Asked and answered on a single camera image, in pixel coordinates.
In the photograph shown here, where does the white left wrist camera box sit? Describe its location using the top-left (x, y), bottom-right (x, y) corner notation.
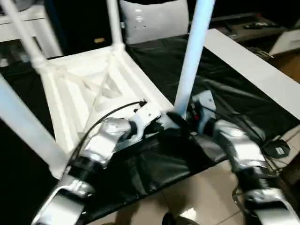
top-left (131, 102), bottom-right (163, 141)

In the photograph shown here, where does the white plastic table leg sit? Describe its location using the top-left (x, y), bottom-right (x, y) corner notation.
top-left (106, 0), bottom-right (126, 51)
top-left (172, 0), bottom-right (216, 118)
top-left (0, 73), bottom-right (68, 179)
top-left (0, 0), bottom-right (50, 68)

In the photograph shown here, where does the black remote control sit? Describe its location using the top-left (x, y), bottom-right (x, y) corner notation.
top-left (241, 23), bottom-right (266, 30)

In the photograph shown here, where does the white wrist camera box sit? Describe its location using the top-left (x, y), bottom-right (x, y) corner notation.
top-left (131, 102), bottom-right (163, 141)
top-left (190, 90), bottom-right (217, 122)

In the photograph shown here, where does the black cabinet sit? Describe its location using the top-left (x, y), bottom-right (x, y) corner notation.
top-left (47, 0), bottom-right (125, 57)

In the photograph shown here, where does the white plastic table top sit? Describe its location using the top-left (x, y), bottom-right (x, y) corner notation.
top-left (35, 45), bottom-right (181, 181)

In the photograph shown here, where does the white glass-door cabinet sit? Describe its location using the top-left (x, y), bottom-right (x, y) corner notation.
top-left (0, 0), bottom-right (64, 59)

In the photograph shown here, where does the light grey cushion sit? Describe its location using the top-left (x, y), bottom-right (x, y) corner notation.
top-left (120, 0), bottom-right (190, 45)

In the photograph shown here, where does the dark right robot foot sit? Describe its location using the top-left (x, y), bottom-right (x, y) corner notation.
top-left (162, 212), bottom-right (198, 225)

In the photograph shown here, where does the white side cabinet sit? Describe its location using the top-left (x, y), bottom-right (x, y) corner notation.
top-left (270, 28), bottom-right (300, 56)

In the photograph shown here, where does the black box white label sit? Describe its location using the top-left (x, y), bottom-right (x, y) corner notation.
top-left (265, 140), bottom-right (291, 158)

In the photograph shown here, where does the black work mat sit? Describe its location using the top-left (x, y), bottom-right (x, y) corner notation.
top-left (0, 35), bottom-right (300, 221)

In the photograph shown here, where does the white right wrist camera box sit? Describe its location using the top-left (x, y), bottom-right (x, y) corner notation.
top-left (190, 90), bottom-right (217, 122)

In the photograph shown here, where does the black low shelf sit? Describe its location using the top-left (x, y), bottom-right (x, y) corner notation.
top-left (209, 14), bottom-right (300, 44)

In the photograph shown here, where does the white flat board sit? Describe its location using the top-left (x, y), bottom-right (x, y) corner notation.
top-left (202, 28), bottom-right (300, 120)

